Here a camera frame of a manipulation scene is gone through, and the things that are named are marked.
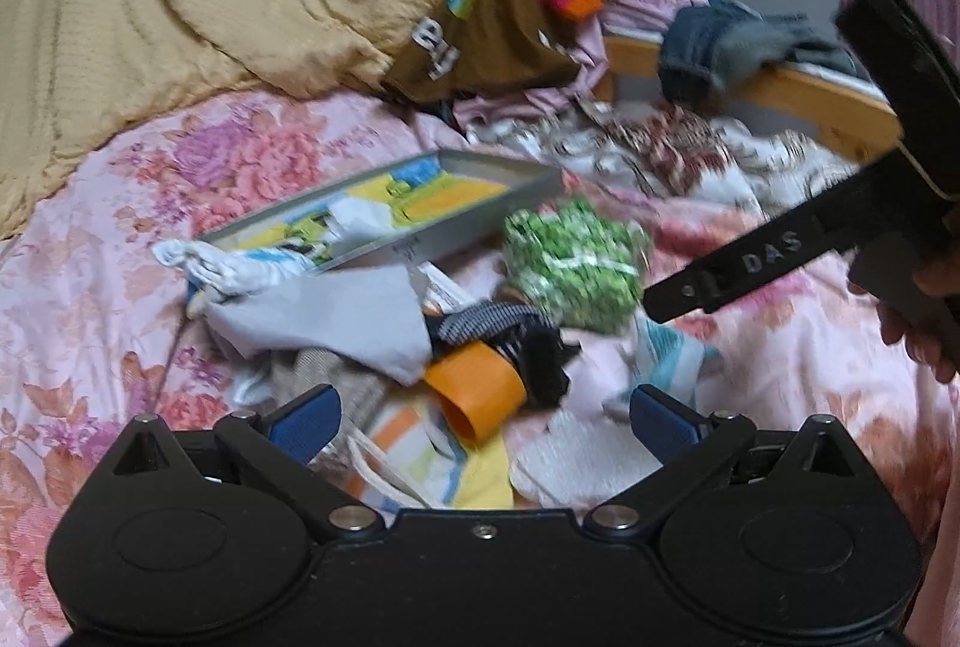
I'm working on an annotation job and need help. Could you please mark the grey shallow box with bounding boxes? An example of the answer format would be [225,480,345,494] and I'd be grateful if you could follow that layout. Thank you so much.
[201,148,565,279]

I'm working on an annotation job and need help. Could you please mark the black striped sock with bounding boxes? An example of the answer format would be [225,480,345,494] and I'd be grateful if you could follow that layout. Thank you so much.
[424,300,582,408]

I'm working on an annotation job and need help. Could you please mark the blue jeans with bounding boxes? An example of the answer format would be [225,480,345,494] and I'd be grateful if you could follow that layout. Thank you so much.
[658,0,848,100]

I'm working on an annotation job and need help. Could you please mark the yellow striped cloth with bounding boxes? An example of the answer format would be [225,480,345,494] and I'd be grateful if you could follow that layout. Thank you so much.
[330,403,518,513]

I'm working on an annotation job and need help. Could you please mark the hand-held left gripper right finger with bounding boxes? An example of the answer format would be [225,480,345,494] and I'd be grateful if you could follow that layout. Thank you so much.
[586,383,852,539]

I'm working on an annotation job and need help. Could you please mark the person's right hand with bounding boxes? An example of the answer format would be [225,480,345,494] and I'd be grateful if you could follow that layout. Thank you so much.
[881,253,960,385]

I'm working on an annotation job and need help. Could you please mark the orange sock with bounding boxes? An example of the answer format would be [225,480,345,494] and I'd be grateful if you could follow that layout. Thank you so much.
[424,343,530,444]

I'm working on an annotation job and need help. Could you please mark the white knotted cloth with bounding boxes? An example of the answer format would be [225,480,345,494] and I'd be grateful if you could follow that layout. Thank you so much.
[152,238,260,307]

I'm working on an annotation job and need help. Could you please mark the cream ornate patterned cloth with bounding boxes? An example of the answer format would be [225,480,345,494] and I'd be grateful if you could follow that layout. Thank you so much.
[465,99,863,220]

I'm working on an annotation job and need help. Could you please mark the jar of green paper stars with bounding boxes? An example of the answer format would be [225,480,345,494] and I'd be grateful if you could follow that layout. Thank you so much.
[501,197,652,337]

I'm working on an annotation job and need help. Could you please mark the wooden bed frame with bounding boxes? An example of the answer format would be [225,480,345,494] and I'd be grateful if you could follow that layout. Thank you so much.
[604,35,905,160]

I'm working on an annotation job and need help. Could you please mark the white waffle washcloth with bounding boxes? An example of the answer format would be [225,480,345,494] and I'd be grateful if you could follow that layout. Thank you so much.
[510,407,665,509]

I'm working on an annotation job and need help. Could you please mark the light blue white sock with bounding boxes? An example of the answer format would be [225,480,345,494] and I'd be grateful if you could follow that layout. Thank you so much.
[600,313,725,419]

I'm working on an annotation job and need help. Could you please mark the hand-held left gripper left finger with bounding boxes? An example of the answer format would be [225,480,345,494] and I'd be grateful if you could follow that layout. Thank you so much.
[112,383,380,539]

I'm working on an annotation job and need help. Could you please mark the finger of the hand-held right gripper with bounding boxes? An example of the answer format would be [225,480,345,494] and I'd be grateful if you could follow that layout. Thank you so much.
[643,146,938,324]

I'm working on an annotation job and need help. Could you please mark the brown colourful shirt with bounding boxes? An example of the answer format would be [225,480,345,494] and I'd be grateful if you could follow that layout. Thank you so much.
[382,0,661,104]

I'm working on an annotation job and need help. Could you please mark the orange white small carton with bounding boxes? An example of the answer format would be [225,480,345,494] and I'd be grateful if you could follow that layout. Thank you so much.
[415,263,473,318]

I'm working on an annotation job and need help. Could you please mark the grey cloth pouch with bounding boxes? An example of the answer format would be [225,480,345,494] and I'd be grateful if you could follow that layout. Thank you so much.
[202,264,432,387]

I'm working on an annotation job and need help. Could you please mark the pink floral bed sheet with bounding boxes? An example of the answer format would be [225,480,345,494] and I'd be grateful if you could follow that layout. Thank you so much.
[0,92,960,647]

